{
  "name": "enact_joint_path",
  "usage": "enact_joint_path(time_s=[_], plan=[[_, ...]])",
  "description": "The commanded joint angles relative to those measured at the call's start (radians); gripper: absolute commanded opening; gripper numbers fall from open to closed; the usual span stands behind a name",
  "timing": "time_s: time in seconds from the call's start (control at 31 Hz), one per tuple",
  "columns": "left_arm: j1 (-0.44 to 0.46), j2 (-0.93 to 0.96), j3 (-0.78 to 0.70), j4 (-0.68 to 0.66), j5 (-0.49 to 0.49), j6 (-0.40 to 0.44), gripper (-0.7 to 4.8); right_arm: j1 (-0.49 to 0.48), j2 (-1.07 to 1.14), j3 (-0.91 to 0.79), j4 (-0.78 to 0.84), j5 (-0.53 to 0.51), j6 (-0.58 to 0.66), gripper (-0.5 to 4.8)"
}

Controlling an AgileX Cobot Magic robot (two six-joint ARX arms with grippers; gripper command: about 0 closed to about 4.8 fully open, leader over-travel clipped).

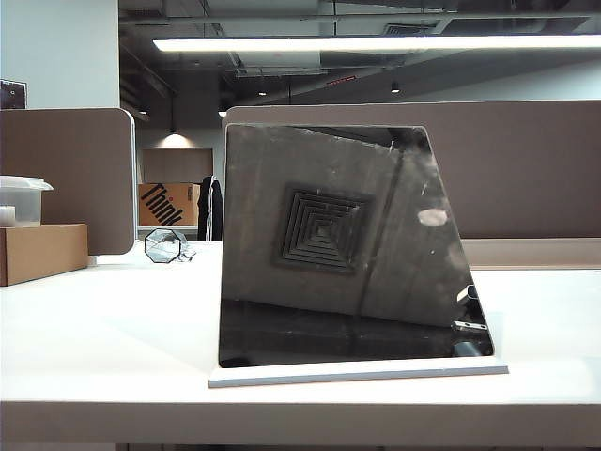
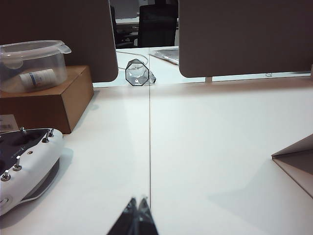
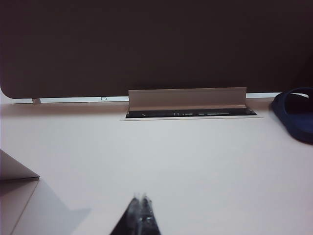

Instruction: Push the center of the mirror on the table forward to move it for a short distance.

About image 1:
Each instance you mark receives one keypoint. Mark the square mirror with white base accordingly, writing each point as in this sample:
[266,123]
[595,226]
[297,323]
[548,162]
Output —
[338,244]

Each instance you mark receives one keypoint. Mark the octagonal glass terrarium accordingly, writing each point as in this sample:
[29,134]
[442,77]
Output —
[163,245]

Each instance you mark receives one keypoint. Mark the orange Think cardboard box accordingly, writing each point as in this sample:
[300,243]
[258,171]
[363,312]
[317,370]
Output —
[169,204]

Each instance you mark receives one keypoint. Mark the long linear ceiling light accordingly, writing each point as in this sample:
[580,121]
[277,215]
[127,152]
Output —
[375,43]

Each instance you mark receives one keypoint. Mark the clear plastic storage container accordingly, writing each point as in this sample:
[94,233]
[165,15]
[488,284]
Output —
[21,199]

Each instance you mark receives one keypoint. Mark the pendant ceiling lamp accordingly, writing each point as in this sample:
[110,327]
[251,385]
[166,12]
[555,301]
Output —
[174,130]

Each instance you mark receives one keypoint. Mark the wide brown desk partition panel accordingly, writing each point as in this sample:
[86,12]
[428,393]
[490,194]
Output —
[516,169]

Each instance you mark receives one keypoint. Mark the black ceiling spotlight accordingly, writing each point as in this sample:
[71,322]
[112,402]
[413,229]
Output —
[395,87]

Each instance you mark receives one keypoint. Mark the dark wall-mounted plate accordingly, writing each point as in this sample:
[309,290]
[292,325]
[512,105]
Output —
[11,94]

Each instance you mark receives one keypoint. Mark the brown cardboard box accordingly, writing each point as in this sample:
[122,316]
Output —
[37,253]

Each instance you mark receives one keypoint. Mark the black hanging jacket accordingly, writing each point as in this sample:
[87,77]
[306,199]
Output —
[210,209]

